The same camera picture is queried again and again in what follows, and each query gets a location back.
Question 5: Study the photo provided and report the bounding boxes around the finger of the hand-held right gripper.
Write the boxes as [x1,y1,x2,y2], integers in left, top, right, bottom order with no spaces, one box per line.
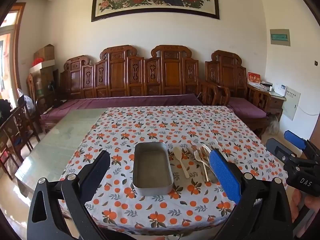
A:
[265,138,302,166]
[284,130,320,157]

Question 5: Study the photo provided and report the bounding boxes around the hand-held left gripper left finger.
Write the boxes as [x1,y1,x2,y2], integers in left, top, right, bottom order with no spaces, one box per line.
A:
[26,150,112,240]

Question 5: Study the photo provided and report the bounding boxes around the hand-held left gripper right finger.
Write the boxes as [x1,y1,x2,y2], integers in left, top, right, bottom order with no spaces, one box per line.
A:
[209,149,293,240]

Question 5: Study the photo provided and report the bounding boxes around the metal fork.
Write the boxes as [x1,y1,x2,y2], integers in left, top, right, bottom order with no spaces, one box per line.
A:
[194,150,211,182]

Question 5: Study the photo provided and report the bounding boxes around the beige plastic spoon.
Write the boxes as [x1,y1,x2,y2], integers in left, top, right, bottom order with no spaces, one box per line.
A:
[174,147,190,179]

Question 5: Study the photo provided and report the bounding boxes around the rectangular metal tray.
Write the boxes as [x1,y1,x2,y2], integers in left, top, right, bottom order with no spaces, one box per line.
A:
[132,142,174,196]

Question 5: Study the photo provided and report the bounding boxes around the person's right hand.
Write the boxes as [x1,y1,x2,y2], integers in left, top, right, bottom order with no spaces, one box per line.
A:
[291,189,320,239]

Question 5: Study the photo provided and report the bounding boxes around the grey fluffy duster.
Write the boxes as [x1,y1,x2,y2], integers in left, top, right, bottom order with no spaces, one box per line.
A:
[266,115,282,136]

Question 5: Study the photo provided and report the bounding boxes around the brown wooden door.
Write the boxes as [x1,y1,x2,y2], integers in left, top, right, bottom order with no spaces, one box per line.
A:
[309,105,320,143]

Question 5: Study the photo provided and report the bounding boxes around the white plastic spoon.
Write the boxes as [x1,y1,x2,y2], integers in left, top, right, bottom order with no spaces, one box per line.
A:
[201,144,213,161]

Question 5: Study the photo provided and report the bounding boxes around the brown wooden chopstick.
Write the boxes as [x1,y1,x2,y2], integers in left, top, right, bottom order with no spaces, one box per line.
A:
[189,141,201,161]

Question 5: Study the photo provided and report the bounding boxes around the wooden side table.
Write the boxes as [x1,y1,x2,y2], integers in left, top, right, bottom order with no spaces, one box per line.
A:
[246,82,287,113]

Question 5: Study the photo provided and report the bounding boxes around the white desk device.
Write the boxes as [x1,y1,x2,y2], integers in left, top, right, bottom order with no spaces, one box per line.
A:
[274,83,288,97]

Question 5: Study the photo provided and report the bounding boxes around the purple armchair cushion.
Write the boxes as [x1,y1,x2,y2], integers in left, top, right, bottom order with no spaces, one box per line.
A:
[226,97,268,118]

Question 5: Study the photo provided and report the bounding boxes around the orange print tablecloth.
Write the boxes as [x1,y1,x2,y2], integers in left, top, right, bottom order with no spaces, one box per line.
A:
[59,105,288,237]

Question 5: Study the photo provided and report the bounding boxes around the purple sofa cushion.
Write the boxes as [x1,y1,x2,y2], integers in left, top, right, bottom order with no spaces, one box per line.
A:
[40,93,204,121]

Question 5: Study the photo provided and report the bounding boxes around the red card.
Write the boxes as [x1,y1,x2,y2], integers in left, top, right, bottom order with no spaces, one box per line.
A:
[247,72,261,85]

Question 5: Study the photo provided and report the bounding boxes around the carved wooden armchair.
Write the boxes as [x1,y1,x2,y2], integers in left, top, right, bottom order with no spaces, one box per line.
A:
[197,50,272,138]

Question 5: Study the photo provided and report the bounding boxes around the clear plastic bag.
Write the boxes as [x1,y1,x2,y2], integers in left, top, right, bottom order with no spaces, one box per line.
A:
[17,88,35,117]

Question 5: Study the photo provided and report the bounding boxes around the carved wooden sofa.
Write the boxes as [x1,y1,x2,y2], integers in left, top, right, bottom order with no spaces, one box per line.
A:
[40,45,213,134]

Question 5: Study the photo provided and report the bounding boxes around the brown cardboard box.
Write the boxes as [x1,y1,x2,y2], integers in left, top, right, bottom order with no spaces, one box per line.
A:
[34,44,55,62]

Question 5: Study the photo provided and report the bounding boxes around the white wall cable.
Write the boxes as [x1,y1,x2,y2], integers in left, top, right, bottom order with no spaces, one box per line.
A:
[299,106,320,117]

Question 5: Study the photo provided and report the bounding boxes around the grey wall panel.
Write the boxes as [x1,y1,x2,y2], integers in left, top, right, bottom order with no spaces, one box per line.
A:
[282,86,301,121]

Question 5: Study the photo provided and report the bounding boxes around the green wall sign box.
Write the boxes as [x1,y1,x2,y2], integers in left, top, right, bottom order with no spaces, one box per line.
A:
[269,28,291,47]

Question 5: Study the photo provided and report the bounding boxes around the wooden door frame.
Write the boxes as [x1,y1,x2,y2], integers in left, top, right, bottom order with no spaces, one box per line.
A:
[0,2,27,100]

